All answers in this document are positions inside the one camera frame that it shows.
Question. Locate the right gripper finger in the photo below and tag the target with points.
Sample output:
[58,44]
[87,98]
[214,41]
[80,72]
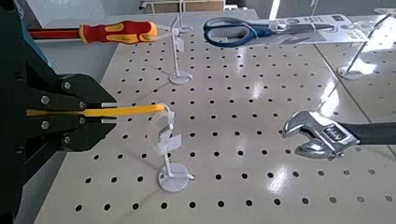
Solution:
[71,91]
[71,132]

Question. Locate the red yellow screwdriver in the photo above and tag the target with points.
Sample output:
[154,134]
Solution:
[118,32]

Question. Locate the white zip tie loop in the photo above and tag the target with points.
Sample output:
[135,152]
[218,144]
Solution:
[162,115]
[165,34]

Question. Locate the white pegboard hook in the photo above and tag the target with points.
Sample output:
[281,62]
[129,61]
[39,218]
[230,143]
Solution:
[180,77]
[348,72]
[185,28]
[172,180]

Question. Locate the brown cardboard box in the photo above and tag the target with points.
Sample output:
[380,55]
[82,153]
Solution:
[186,6]

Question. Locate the beige perforated pegboard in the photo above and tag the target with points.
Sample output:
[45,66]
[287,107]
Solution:
[236,130]

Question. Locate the white scissors packaging card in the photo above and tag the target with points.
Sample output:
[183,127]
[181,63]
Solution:
[348,34]

